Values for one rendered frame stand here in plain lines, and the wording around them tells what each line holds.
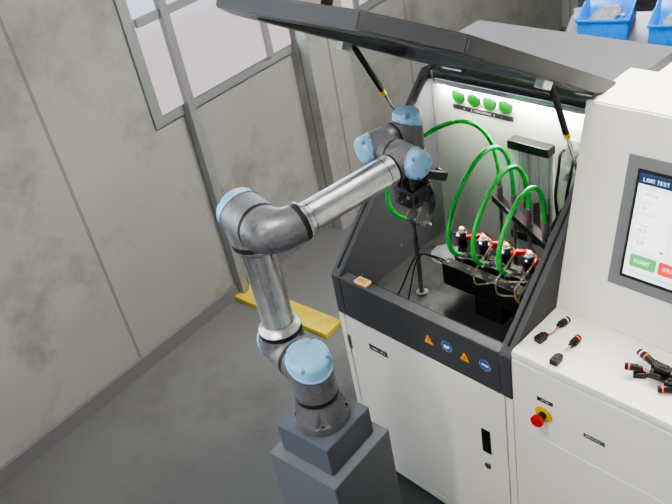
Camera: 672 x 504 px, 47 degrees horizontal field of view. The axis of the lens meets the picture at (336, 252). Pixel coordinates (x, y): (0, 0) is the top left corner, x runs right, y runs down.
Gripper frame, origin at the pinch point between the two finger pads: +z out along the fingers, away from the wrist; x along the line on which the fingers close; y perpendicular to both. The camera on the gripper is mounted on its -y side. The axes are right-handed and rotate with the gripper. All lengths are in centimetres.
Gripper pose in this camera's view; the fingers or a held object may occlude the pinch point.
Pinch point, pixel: (424, 221)
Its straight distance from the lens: 220.2
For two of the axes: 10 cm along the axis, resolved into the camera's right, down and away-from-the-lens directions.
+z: 1.6, 8.1, 5.6
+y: -7.0, 4.9, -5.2
